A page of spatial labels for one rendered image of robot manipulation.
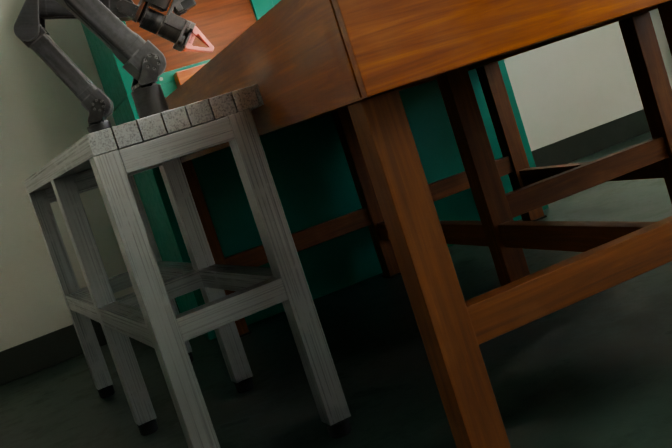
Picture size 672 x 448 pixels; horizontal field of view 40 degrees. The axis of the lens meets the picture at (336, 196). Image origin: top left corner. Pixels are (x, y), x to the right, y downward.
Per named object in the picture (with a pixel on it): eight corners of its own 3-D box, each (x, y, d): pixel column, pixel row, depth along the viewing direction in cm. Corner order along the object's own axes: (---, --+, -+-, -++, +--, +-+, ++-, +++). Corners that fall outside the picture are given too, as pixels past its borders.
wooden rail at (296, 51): (361, 99, 124) (319, -34, 122) (165, 168, 295) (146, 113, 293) (438, 75, 127) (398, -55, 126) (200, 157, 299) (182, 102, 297)
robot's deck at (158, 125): (93, 157, 155) (85, 134, 154) (27, 194, 264) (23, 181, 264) (512, 28, 190) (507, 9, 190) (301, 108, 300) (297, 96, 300)
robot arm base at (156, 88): (150, 89, 199) (119, 98, 197) (172, 73, 181) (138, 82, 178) (162, 124, 200) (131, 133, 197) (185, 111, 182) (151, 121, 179)
